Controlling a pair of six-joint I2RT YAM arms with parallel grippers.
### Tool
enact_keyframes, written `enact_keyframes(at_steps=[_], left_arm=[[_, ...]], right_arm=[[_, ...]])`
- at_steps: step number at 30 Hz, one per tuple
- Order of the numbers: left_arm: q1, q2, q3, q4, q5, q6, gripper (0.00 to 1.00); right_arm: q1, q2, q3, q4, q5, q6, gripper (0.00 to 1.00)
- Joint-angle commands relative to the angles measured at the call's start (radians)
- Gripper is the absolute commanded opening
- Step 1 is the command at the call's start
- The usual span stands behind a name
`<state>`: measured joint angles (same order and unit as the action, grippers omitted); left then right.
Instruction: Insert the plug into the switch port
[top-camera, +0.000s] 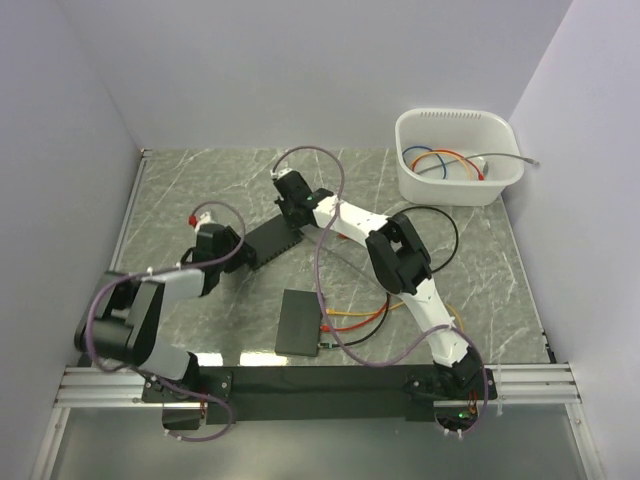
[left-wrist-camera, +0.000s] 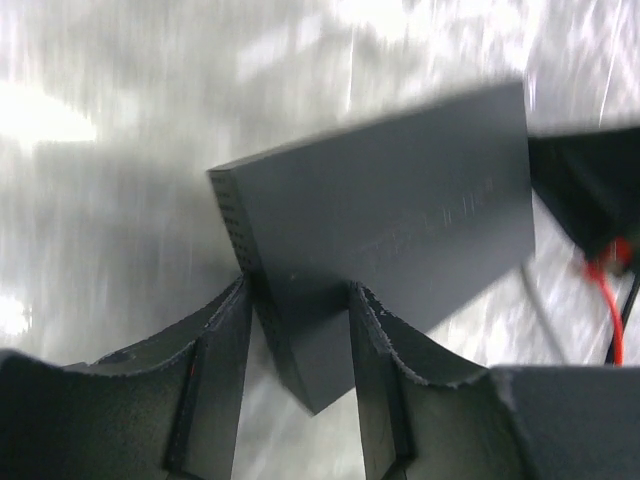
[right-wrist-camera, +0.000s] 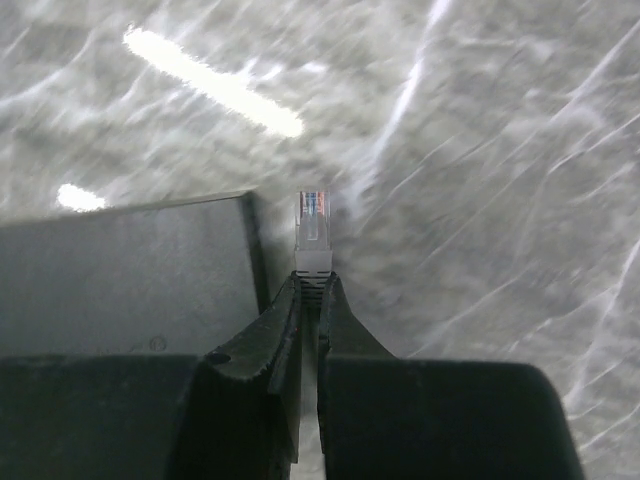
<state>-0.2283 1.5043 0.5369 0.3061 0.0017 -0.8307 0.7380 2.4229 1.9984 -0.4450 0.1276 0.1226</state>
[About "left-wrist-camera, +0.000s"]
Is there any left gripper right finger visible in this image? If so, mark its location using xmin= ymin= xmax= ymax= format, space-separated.
xmin=349 ymin=283 xmax=639 ymax=479

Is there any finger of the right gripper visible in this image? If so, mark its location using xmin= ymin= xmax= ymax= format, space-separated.
xmin=528 ymin=126 xmax=639 ymax=259

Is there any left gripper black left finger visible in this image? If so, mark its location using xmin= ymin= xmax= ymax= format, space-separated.
xmin=1 ymin=278 xmax=252 ymax=479

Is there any red ethernet cable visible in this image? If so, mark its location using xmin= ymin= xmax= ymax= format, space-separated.
xmin=582 ymin=237 xmax=634 ymax=369

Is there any black ethernet cable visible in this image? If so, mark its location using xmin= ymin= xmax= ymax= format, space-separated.
xmin=602 ymin=269 xmax=640 ymax=369

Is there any black network switch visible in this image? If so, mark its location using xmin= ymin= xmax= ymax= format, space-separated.
xmin=208 ymin=81 xmax=535 ymax=413

